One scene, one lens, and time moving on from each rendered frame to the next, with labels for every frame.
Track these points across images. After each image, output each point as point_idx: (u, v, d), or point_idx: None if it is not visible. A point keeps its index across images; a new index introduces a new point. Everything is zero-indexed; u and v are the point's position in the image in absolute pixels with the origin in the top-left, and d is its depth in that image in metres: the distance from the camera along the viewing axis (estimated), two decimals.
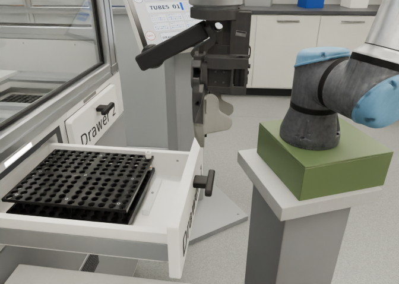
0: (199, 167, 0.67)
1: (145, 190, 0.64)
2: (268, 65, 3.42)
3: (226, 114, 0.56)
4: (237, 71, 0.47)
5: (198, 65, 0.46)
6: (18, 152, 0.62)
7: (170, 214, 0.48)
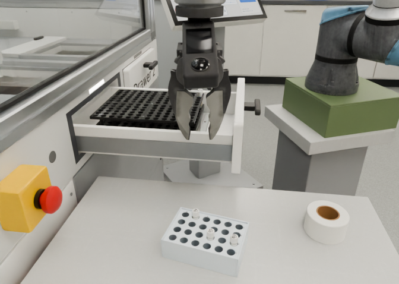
0: None
1: (200, 117, 0.76)
2: (275, 54, 3.55)
3: None
4: None
5: (224, 59, 0.49)
6: (96, 85, 0.74)
7: (234, 118, 0.61)
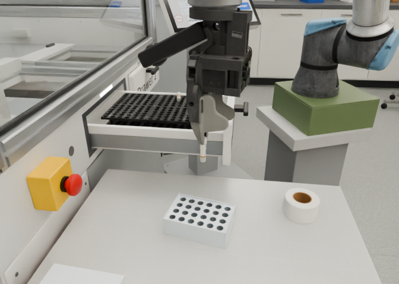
0: (234, 103, 0.91)
1: None
2: (272, 56, 3.66)
3: (227, 118, 0.54)
4: (233, 72, 0.46)
5: (192, 65, 0.46)
6: (105, 89, 0.85)
7: None
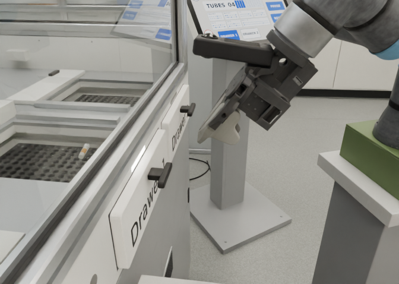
0: (159, 160, 0.67)
1: None
2: None
3: None
4: (274, 108, 0.48)
5: (247, 84, 0.46)
6: (138, 157, 0.58)
7: (115, 205, 0.48)
